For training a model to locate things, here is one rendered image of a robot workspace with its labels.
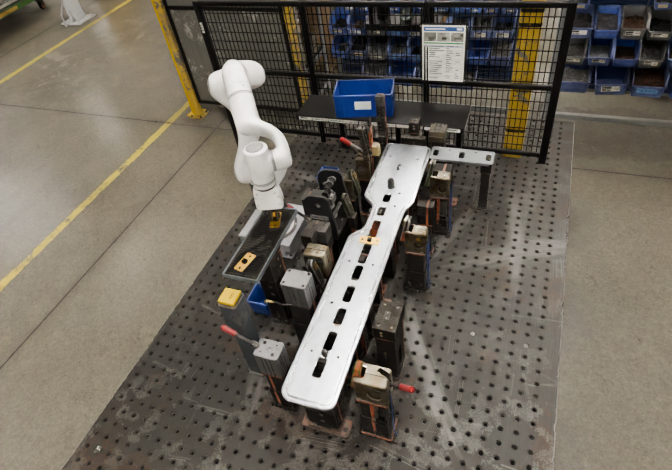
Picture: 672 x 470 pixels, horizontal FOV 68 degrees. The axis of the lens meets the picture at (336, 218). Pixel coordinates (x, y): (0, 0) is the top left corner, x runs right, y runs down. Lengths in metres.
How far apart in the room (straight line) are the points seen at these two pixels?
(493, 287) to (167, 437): 1.42
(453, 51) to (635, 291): 1.72
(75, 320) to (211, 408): 1.78
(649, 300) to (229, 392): 2.33
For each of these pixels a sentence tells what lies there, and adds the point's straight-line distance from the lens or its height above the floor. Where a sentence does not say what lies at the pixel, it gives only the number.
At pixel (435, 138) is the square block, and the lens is 2.48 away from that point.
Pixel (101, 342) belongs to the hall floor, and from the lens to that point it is 3.45.
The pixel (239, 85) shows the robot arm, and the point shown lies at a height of 1.63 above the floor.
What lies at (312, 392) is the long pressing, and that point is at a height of 1.00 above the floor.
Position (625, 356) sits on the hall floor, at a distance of 3.05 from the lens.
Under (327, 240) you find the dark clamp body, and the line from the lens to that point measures 1.99.
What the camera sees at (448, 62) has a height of 1.26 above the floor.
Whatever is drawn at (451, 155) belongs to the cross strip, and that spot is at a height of 1.00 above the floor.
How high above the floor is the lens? 2.44
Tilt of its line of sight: 43 degrees down
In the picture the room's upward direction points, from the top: 10 degrees counter-clockwise
